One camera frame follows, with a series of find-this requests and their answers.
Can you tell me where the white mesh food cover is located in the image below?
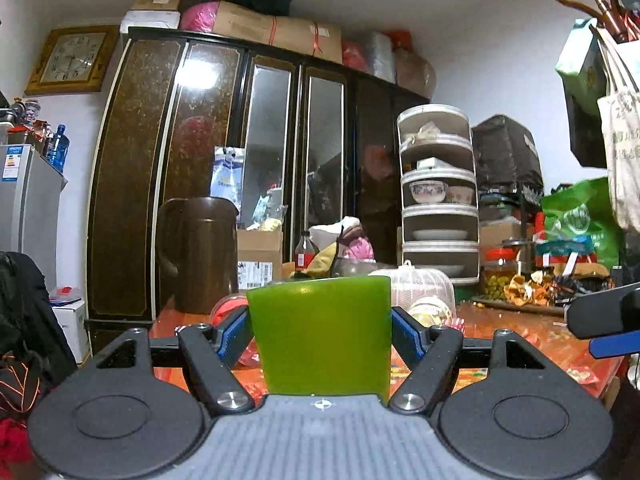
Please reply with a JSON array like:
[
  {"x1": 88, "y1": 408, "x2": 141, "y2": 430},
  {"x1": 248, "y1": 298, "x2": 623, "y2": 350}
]
[{"x1": 371, "y1": 260, "x2": 457, "y2": 327}]

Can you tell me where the wooden framed wall clock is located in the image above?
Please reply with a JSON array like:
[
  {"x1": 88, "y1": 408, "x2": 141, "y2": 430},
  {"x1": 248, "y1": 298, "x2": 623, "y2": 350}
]
[{"x1": 24, "y1": 25, "x2": 119, "y2": 96}]

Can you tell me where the floral porcelain bowl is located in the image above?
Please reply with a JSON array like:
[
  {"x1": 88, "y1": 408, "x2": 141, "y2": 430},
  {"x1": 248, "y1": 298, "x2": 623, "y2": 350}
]
[{"x1": 409, "y1": 180, "x2": 448, "y2": 204}]

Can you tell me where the green plastic shopping bag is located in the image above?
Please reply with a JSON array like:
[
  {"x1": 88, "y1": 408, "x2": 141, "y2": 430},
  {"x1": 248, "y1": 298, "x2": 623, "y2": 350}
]
[{"x1": 540, "y1": 178, "x2": 624, "y2": 269}]

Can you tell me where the blue white snack bag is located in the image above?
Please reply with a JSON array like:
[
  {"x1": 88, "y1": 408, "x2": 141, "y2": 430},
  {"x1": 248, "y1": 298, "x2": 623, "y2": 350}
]
[{"x1": 209, "y1": 146, "x2": 245, "y2": 214}]

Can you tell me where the white box with red lid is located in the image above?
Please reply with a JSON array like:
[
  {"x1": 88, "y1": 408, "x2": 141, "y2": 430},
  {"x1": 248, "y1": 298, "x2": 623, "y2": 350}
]
[{"x1": 50, "y1": 286, "x2": 90, "y2": 365}]

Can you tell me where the green plastic cup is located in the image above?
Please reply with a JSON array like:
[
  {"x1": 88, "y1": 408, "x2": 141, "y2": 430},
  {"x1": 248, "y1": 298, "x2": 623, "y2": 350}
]
[{"x1": 247, "y1": 275, "x2": 392, "y2": 402}]

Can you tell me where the long cardboard box on wardrobe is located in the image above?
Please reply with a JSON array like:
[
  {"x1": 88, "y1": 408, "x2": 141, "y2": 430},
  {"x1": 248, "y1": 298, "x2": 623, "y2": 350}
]
[{"x1": 213, "y1": 2, "x2": 343, "y2": 64}]

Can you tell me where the white tiered dish rack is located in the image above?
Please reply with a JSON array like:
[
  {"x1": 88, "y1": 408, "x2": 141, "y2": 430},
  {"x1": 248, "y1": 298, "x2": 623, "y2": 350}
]
[{"x1": 397, "y1": 104, "x2": 480, "y2": 286}]

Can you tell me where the dark wooden wardrobe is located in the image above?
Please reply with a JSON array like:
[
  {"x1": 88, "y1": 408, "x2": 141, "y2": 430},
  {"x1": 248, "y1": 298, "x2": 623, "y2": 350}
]
[{"x1": 86, "y1": 27, "x2": 422, "y2": 350}]

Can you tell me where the large black bag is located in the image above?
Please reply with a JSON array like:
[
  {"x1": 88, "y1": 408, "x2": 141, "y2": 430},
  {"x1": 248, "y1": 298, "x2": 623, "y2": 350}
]
[{"x1": 472, "y1": 115, "x2": 544, "y2": 195}]

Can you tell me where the red label sauce bottle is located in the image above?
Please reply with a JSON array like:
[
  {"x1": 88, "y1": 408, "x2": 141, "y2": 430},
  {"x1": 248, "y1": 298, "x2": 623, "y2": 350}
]
[{"x1": 294, "y1": 231, "x2": 319, "y2": 272}]

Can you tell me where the grey small refrigerator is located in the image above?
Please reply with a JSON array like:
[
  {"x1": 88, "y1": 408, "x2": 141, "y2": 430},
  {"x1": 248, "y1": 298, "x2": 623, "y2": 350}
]
[{"x1": 0, "y1": 144, "x2": 66, "y2": 292}]

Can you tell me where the cardboard box with label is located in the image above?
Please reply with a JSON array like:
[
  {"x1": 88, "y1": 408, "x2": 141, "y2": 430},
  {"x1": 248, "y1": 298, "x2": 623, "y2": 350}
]
[{"x1": 238, "y1": 230, "x2": 282, "y2": 292}]

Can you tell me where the brown plastic pitcher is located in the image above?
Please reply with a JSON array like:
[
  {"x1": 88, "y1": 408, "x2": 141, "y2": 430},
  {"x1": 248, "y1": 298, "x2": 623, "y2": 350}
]
[{"x1": 156, "y1": 196, "x2": 239, "y2": 314}]

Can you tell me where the blue water bottle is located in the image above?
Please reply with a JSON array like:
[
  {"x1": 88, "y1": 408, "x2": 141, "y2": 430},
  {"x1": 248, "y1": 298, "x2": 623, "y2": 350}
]
[{"x1": 47, "y1": 124, "x2": 70, "y2": 174}]

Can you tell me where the canvas tote bag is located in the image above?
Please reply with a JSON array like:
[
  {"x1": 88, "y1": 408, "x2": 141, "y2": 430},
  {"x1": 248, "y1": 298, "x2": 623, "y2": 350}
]
[{"x1": 589, "y1": 25, "x2": 639, "y2": 233}]

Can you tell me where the tray of dried orange peels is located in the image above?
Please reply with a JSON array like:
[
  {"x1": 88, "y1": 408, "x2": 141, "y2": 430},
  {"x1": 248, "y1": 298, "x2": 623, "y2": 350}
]
[{"x1": 472, "y1": 268, "x2": 616, "y2": 317}]

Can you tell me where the black jacket on chair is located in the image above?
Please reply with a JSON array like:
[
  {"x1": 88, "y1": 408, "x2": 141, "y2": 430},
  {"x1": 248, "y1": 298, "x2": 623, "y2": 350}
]
[{"x1": 1, "y1": 252, "x2": 77, "y2": 422}]

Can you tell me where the pickle jar with red lid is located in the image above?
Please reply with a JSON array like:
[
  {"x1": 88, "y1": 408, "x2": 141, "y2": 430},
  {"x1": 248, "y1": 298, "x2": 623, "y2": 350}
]
[{"x1": 480, "y1": 247, "x2": 518, "y2": 301}]

